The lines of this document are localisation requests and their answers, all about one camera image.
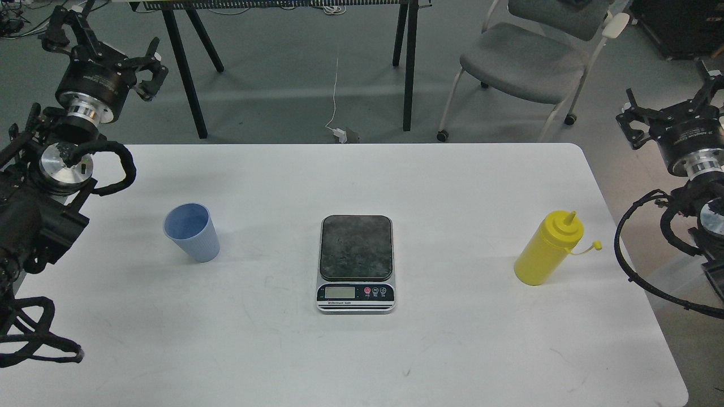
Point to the yellow squeeze bottle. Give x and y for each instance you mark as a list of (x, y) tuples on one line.
[(553, 241)]

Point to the black digital kitchen scale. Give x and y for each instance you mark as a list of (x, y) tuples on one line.
[(356, 267)]

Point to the black cabinet corner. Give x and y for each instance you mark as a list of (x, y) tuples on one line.
[(682, 30)]

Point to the grey office chair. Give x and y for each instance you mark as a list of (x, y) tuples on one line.
[(534, 66)]

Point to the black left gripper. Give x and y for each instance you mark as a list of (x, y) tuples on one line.
[(105, 83)]

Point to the white power adapter plug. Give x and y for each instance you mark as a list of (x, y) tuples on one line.
[(346, 136)]

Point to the light blue ribbed cup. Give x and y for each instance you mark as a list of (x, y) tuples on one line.
[(191, 228)]

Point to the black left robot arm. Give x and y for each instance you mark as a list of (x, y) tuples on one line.
[(60, 158)]

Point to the black-legged background table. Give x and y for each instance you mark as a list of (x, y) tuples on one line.
[(290, 76)]

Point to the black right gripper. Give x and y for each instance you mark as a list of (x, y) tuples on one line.
[(689, 138)]

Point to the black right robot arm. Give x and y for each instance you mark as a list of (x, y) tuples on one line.
[(693, 219)]

